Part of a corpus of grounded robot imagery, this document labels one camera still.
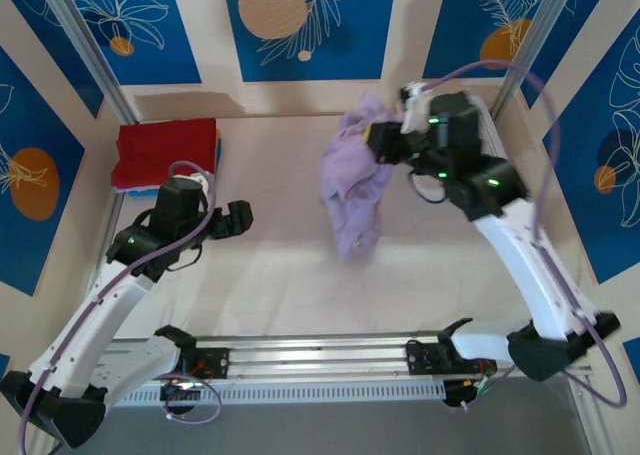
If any lavender t-shirt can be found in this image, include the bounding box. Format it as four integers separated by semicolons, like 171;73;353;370
318;92;406;262

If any red folded t-shirt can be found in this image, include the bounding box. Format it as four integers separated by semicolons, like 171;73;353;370
110;118;219;192

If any white ridged cable duct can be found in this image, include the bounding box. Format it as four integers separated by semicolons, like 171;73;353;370
478;99;507;162

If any thin black cable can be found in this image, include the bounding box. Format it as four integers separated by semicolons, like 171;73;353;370
163;238;205;272
407;168;450;205

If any aluminium frame post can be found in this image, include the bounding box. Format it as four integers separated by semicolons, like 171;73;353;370
567;369;602;455
492;0;569;121
34;0;141;126

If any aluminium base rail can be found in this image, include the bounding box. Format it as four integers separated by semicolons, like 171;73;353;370
107;330;591;377

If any white slotted cable duct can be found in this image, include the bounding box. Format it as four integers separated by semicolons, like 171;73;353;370
107;380;446;408

